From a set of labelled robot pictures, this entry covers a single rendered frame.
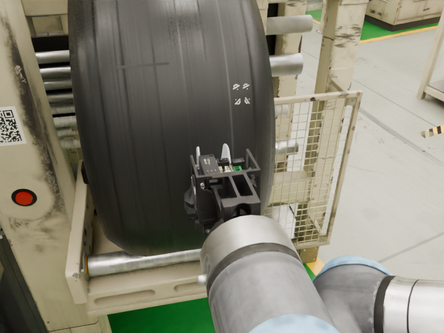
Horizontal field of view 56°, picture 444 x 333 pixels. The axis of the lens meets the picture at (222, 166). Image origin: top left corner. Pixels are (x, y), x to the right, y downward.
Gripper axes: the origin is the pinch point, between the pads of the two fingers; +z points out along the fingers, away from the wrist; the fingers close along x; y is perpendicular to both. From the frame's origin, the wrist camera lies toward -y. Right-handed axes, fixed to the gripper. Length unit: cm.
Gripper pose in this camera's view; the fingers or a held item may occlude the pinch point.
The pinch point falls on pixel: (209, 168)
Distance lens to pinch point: 59.5
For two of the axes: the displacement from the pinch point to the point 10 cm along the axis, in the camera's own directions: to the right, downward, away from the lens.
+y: -0.2, -8.7, -4.9
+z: -2.0, -4.8, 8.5
